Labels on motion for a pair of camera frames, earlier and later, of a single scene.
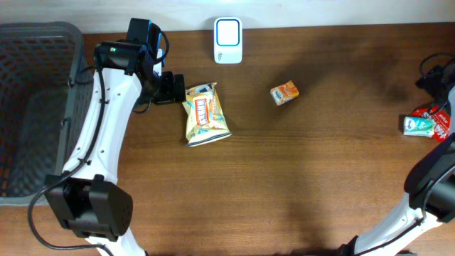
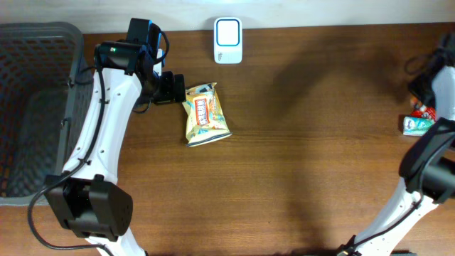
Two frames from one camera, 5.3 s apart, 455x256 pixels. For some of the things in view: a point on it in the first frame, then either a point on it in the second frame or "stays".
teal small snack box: x=421 y=126 stays
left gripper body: x=165 y=92 stays
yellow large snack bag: x=205 y=121 stays
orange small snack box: x=284 y=92 -> x=415 y=100
